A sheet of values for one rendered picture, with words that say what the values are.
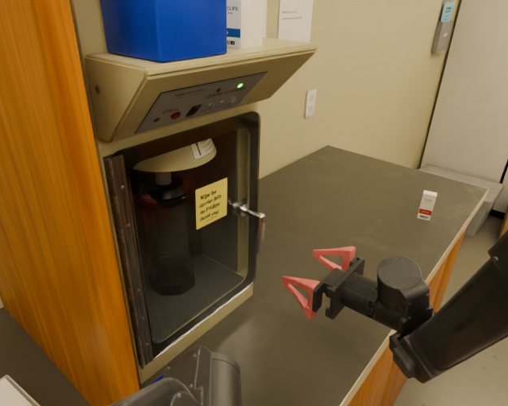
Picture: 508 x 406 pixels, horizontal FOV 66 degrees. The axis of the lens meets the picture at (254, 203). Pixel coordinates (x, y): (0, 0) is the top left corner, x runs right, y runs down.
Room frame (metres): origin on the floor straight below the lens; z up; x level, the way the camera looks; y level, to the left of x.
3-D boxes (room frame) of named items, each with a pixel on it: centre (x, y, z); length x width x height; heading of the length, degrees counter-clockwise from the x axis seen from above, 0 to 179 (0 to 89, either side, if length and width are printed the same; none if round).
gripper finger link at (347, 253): (0.55, -0.14, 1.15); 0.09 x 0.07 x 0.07; 51
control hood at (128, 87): (0.55, 0.05, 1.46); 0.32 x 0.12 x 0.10; 141
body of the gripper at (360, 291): (0.48, -0.17, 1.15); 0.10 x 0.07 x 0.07; 141
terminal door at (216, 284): (0.58, 0.09, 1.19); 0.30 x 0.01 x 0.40; 141
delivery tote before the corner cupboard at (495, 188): (2.74, -1.55, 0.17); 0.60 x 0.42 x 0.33; 49
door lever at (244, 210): (0.65, 0.00, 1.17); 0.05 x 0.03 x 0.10; 51
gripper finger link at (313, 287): (0.50, -0.10, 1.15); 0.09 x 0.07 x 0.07; 51
